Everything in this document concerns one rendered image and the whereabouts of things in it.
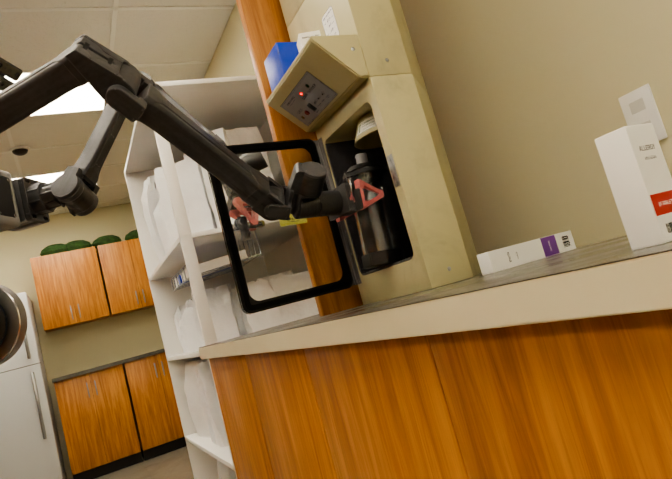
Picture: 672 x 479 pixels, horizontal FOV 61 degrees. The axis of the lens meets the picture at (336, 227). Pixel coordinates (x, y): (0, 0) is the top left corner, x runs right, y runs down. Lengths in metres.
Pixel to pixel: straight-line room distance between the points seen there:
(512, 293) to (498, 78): 1.08
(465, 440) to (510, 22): 1.09
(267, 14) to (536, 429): 1.35
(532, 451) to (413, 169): 0.72
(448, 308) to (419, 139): 0.68
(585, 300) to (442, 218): 0.77
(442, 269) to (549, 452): 0.64
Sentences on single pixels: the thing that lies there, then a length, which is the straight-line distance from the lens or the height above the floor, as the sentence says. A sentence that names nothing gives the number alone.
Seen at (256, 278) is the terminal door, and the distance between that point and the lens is 1.33.
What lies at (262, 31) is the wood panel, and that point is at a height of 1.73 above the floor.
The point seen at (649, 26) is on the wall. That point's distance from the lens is 1.32.
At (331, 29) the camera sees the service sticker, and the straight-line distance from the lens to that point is 1.41.
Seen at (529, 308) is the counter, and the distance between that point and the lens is 0.54.
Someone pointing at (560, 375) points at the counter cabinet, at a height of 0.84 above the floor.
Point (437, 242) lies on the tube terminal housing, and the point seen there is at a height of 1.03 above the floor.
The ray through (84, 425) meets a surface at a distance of 6.01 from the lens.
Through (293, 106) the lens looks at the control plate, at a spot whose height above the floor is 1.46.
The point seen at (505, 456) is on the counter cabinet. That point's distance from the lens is 0.70.
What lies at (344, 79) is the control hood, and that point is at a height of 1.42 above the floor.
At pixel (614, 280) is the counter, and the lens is 0.48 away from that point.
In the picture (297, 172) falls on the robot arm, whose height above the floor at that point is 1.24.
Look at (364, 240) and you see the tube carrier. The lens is 1.31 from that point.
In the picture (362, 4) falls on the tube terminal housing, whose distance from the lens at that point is 1.35.
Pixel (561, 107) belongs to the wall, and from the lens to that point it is 1.45.
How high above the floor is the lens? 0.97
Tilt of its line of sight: 7 degrees up
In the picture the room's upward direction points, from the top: 15 degrees counter-clockwise
